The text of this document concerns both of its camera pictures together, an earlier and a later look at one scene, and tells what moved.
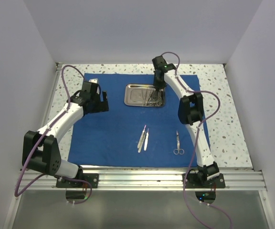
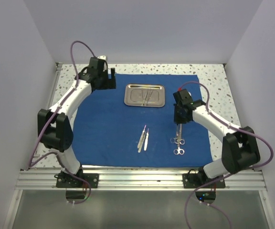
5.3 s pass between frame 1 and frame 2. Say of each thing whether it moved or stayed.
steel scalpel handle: stayed
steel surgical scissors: stayed
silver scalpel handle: stayed
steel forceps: stayed
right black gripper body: moved
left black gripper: moved
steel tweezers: stayed
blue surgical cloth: stayed
